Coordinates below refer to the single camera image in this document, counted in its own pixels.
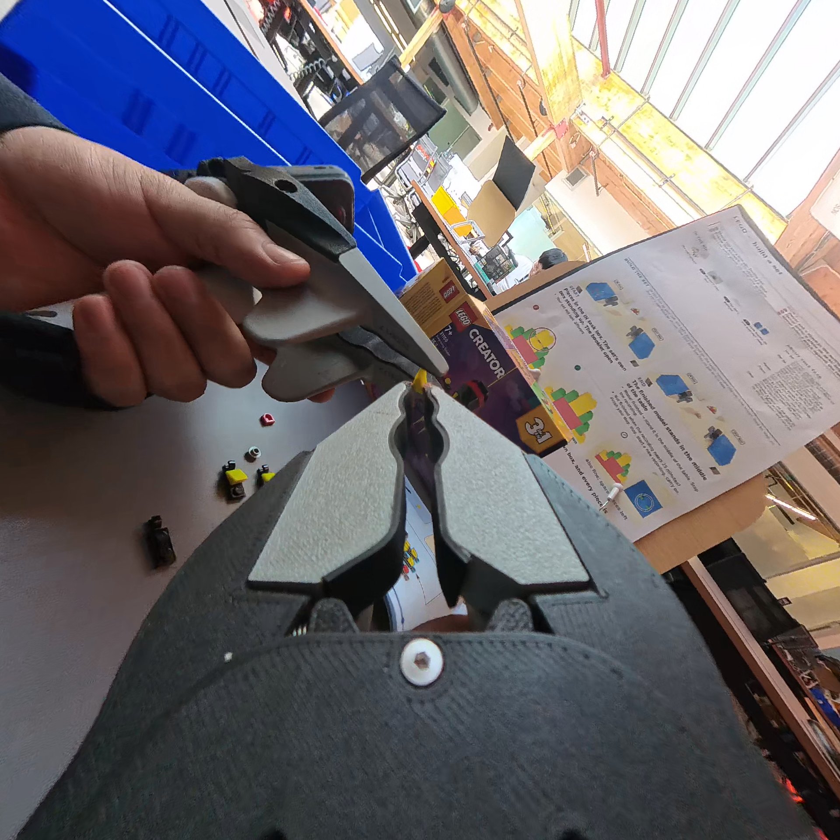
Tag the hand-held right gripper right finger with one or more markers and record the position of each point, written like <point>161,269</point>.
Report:
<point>505,518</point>

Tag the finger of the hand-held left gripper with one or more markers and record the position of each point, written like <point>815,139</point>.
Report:
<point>384,364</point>
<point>367,302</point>

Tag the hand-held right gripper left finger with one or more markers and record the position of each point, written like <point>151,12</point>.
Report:
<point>341,499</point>

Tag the small yellow lego piece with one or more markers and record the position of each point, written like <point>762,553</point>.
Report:
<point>420,379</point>

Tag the person's left forearm dark sleeve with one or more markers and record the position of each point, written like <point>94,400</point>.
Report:
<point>19,105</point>

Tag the yellow and black lego piece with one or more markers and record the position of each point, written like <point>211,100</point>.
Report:
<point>264,474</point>
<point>233,480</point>

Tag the purple lego set box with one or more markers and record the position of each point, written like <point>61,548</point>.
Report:
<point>485,367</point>

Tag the lego instruction booklet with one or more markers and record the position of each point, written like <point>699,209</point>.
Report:
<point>420,577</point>

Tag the person's left hand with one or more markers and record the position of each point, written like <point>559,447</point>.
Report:
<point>98,229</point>

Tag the blue plastic storage bin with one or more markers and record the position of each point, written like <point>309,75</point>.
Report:
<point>131,65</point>
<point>387,243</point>

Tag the black mesh office chair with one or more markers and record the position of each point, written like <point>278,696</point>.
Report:
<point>384,118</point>

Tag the tan and black chair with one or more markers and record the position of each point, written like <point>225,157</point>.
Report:
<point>502,190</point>

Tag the printed instruction sheet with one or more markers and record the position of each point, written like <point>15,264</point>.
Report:
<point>689,367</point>

